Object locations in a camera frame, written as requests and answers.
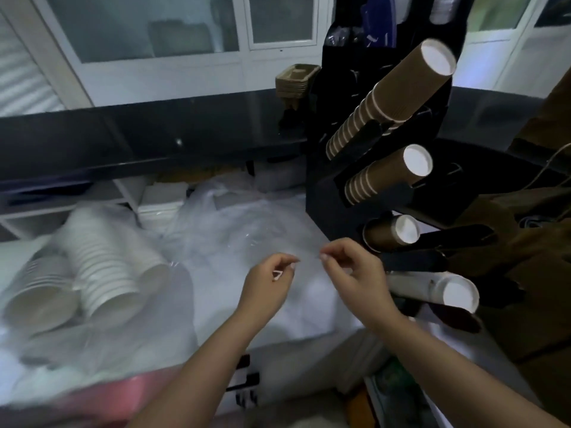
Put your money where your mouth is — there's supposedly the person's left hand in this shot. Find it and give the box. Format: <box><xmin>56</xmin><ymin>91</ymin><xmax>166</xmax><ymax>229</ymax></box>
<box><xmin>235</xmin><ymin>253</ymin><xmax>300</xmax><ymax>326</ymax></box>

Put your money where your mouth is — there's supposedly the person's right hand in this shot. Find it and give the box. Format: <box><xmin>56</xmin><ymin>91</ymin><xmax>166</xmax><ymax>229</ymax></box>
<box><xmin>319</xmin><ymin>238</ymin><xmax>402</xmax><ymax>328</ymax></box>

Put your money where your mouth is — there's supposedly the small brown paper cup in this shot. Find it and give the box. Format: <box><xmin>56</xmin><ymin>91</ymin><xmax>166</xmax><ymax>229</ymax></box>
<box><xmin>362</xmin><ymin>213</ymin><xmax>422</xmax><ymax>253</ymax></box>

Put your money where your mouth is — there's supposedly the white cup stack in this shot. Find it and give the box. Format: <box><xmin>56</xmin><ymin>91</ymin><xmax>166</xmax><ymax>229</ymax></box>
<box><xmin>387</xmin><ymin>270</ymin><xmax>481</xmax><ymax>315</ymax></box>

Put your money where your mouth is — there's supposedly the black cup dispenser rack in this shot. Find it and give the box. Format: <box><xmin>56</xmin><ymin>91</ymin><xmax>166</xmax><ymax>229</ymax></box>
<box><xmin>305</xmin><ymin>84</ymin><xmax>527</xmax><ymax>335</ymax></box>

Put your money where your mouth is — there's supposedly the stack of brown ribbed cups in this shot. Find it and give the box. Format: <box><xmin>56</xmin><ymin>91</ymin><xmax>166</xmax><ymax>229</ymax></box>
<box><xmin>344</xmin><ymin>144</ymin><xmax>434</xmax><ymax>206</ymax></box>

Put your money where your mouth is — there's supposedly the large clear plastic bag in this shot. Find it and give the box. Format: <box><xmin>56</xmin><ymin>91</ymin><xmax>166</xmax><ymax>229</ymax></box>
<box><xmin>0</xmin><ymin>202</ymin><xmax>199</xmax><ymax>379</ymax></box>

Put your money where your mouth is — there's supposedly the brown cup stack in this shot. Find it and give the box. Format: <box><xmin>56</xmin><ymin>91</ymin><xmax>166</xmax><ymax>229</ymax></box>
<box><xmin>325</xmin><ymin>38</ymin><xmax>457</xmax><ymax>161</ymax></box>

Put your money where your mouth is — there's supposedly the black acrylic condiment organizer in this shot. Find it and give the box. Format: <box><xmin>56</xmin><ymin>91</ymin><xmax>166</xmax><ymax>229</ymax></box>
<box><xmin>319</xmin><ymin>0</ymin><xmax>469</xmax><ymax>143</ymax></box>

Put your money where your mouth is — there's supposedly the stack of striped paper cups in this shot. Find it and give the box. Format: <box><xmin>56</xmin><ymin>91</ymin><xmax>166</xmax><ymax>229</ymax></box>
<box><xmin>2</xmin><ymin>253</ymin><xmax>81</xmax><ymax>336</ymax></box>

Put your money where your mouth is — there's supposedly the person's left forearm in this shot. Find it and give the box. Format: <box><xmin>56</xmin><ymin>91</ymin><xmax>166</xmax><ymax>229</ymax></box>
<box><xmin>127</xmin><ymin>307</ymin><xmax>259</xmax><ymax>428</ymax></box>

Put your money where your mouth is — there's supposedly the person's right forearm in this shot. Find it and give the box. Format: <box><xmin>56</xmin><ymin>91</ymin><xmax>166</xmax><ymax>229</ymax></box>
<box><xmin>377</xmin><ymin>309</ymin><xmax>567</xmax><ymax>428</ymax></box>

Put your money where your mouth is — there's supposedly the stack of pulp cup trays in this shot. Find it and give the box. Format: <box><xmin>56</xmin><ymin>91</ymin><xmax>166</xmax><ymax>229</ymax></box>
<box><xmin>275</xmin><ymin>63</ymin><xmax>322</xmax><ymax>110</ymax></box>

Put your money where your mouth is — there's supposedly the wrapped white napkin packet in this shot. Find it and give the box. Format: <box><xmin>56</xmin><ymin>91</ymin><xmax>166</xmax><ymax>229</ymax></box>
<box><xmin>136</xmin><ymin>182</ymin><xmax>190</xmax><ymax>232</ymax></box>

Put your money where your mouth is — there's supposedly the row of brown paper bags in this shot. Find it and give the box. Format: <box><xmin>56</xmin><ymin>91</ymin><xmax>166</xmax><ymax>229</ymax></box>
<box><xmin>445</xmin><ymin>66</ymin><xmax>571</xmax><ymax>424</ymax></box>

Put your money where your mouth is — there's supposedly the black glossy bar counter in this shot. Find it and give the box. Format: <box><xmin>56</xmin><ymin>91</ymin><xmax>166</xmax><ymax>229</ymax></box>
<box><xmin>0</xmin><ymin>86</ymin><xmax>550</xmax><ymax>183</ymax></box>

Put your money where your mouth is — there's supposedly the white shelf unit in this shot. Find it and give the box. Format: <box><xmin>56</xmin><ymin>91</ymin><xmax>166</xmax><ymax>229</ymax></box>
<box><xmin>0</xmin><ymin>175</ymin><xmax>139</xmax><ymax>241</ymax></box>

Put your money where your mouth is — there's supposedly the white framed window partition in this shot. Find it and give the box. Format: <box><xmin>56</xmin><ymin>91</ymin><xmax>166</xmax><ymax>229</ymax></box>
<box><xmin>0</xmin><ymin>0</ymin><xmax>571</xmax><ymax>108</ymax></box>

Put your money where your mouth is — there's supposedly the black wrapped cutlery bundle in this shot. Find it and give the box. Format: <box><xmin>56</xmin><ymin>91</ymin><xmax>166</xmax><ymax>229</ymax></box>
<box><xmin>324</xmin><ymin>26</ymin><xmax>357</xmax><ymax>48</ymax></box>

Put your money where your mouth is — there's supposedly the bundle of blue paper packets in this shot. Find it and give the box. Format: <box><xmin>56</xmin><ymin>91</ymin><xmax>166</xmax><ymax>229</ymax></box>
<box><xmin>360</xmin><ymin>0</ymin><xmax>398</xmax><ymax>46</ymax></box>

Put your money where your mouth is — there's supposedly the grey roller shutter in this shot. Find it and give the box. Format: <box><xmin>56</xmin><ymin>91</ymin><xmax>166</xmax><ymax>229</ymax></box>
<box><xmin>0</xmin><ymin>12</ymin><xmax>68</xmax><ymax>117</ymax></box>

